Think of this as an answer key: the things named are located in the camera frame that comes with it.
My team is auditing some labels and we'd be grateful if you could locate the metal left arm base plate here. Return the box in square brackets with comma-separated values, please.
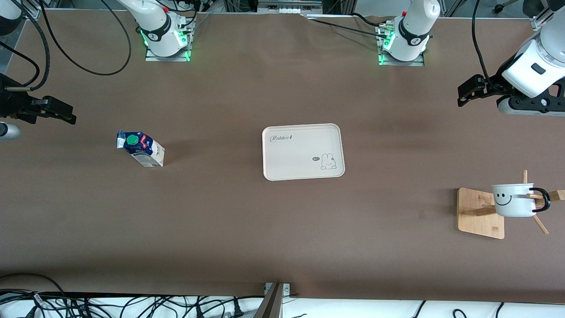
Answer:
[377, 24, 425, 67]

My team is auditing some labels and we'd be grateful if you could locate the black base power cable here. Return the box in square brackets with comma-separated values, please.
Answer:
[302, 12, 389, 38]

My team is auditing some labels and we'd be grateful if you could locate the white smiley face mug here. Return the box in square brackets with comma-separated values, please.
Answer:
[491, 183, 551, 218]

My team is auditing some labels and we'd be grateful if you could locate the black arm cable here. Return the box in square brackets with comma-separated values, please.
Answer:
[471, 0, 501, 87]
[0, 0, 132, 89]

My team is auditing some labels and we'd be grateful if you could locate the blue milk carton green cap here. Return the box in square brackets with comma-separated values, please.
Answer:
[117, 130, 165, 168]

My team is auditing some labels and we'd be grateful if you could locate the cream tray with rabbit print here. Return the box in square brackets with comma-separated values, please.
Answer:
[262, 123, 346, 182]

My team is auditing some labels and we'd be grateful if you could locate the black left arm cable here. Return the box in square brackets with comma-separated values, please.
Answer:
[471, 0, 501, 87]

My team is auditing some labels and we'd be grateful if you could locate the aluminium post with bracket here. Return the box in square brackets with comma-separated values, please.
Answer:
[254, 282, 292, 318]

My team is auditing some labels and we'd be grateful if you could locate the grey power strip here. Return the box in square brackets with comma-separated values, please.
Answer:
[257, 0, 323, 14]

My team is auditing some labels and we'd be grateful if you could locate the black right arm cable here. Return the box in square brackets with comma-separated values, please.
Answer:
[0, 0, 132, 89]

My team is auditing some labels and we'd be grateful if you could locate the wooden mug stand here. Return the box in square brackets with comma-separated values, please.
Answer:
[457, 170, 565, 240]

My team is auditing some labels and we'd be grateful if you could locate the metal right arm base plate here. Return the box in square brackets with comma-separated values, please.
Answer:
[145, 18, 195, 62]

